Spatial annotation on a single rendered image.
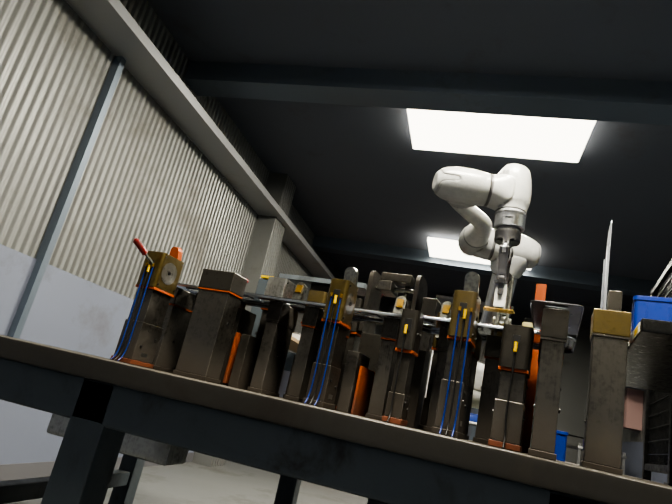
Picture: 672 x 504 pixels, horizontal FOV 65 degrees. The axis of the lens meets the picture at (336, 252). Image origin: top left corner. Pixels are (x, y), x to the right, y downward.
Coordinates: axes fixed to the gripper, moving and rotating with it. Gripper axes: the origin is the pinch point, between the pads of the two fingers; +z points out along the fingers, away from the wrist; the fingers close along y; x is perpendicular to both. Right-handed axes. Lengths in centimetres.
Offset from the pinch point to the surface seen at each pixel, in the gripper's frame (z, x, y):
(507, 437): 38.1, 7.6, 22.8
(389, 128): -173, -117, -186
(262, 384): 38, -66, 5
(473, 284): 2.3, -5.1, 17.9
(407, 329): 16.9, -19.7, 20.6
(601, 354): 15.5, 25.6, 16.5
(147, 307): 22, -103, 23
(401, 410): 37.0, -17.9, 19.8
